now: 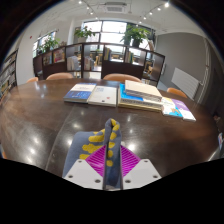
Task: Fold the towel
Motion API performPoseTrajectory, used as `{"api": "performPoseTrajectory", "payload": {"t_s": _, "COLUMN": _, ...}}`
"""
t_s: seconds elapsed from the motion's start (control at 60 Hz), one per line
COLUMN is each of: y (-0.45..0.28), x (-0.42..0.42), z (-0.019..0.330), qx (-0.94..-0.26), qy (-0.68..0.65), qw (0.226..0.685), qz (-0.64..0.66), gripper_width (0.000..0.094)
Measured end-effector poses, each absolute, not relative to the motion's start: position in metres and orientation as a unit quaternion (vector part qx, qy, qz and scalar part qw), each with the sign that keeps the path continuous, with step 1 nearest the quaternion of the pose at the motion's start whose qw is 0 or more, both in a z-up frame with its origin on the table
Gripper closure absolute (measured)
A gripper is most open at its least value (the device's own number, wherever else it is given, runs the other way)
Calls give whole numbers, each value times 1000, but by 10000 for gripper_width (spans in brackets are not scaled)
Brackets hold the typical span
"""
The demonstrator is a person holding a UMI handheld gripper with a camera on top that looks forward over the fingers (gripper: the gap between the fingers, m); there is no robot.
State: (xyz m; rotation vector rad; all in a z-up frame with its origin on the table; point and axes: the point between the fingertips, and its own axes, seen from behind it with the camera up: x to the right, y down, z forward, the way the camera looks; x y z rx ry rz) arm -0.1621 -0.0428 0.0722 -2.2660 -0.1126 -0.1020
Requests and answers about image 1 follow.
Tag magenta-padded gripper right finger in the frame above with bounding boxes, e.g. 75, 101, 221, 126
119, 144, 162, 190

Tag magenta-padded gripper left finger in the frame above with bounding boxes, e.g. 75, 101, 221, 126
63, 144, 108, 190

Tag large blue-covered book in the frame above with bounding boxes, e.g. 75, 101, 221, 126
117, 83, 164, 112

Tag purple booklet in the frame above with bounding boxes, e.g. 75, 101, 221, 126
171, 98, 197, 122

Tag beige book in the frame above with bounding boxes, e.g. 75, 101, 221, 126
124, 79, 163, 103

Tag orange chairs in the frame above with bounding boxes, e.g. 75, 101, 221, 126
0, 72, 188, 159

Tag dark open shelf unit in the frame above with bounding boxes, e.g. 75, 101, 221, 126
32, 42, 166, 88

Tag potted green plant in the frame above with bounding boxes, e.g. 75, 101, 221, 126
38, 34, 61, 54
73, 25, 96, 44
121, 24, 151, 48

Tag ceiling track spotlights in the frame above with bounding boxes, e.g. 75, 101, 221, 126
78, 0, 171, 20

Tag ceiling air conditioner unit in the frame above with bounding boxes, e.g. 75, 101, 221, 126
103, 2, 129, 14

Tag white wall radiator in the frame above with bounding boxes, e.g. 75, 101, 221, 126
170, 67, 201, 100

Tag wall bookshelf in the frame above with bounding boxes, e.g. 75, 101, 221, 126
0, 49, 19, 101

